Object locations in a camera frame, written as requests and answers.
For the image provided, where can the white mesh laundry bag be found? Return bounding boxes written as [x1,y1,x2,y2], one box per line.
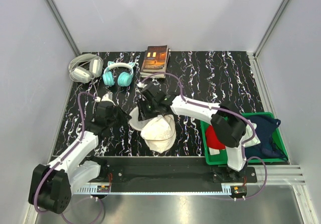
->
[129,107,177,154]

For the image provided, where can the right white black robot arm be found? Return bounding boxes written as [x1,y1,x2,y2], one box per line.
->
[137,82,249,182]

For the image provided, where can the purple cable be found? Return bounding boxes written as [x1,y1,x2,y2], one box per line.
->
[34,92,105,223]
[137,72,266,201]

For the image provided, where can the white garment in bin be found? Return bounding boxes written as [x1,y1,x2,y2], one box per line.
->
[241,124,261,148]

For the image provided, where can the white bra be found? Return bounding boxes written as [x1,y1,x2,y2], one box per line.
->
[141,116,174,141]

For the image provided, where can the red garment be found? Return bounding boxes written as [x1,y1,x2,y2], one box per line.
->
[205,126,226,150]

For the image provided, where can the white grey headphones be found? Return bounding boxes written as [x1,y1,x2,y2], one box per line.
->
[68,53,103,83]

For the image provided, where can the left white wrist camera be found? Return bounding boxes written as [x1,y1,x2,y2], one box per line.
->
[95,92,114,104]

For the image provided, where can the dark cover book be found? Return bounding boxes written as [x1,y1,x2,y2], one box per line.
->
[140,45,169,75]

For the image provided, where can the teal cat-ear headphones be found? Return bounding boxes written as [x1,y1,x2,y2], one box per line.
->
[102,61,137,87]

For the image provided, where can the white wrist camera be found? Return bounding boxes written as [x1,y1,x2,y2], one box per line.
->
[137,82,147,89]
[95,92,114,104]

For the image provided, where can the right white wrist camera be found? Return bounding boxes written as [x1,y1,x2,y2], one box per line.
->
[137,82,147,89]

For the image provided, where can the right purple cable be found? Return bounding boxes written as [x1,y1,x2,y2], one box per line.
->
[137,72,266,201]

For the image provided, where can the green plastic bin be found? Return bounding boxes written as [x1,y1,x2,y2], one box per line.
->
[201,112,288,165]

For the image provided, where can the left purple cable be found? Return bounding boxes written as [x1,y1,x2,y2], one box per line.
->
[34,92,105,223]

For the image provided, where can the navy blue garment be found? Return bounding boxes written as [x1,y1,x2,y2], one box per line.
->
[245,115,288,160]

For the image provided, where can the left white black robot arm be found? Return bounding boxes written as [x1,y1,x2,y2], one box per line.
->
[28,101,131,214]

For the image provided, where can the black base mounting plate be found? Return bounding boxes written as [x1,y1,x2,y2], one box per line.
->
[80,156,258,193]

